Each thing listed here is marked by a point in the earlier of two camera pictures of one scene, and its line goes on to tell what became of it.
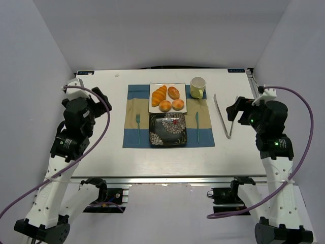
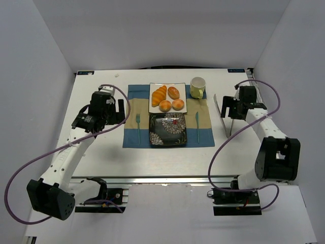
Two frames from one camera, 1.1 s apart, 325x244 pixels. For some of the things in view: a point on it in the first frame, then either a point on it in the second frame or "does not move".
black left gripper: [99, 100] → [120, 110]
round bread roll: [165, 105] does not move
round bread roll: [177, 104] does not move
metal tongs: [222, 118] does not move
